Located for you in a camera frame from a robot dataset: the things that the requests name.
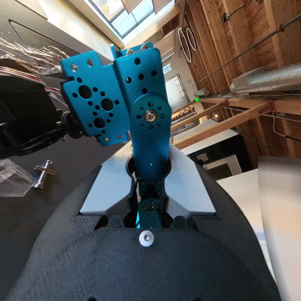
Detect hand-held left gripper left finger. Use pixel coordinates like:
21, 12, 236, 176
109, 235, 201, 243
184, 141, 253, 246
80, 143, 137, 222

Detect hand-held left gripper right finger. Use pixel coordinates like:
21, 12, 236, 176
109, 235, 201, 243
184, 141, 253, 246
163, 143, 216, 221

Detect blue toy robot arm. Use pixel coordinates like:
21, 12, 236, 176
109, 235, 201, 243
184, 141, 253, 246
0, 42, 172, 230

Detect metal cross wrench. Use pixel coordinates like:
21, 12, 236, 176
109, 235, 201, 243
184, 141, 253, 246
34, 159, 57, 190

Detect small clear plastic bag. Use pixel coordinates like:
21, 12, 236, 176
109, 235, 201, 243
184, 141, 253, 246
0, 158, 36, 198

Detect crumpled clear plastic bag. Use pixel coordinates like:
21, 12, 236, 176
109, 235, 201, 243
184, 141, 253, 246
0, 30, 72, 76

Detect silver air duct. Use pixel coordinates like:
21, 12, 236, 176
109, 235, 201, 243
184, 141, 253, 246
230, 63, 301, 95

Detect ring ceiling lights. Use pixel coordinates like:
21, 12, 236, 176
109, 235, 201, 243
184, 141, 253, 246
177, 26, 198, 63

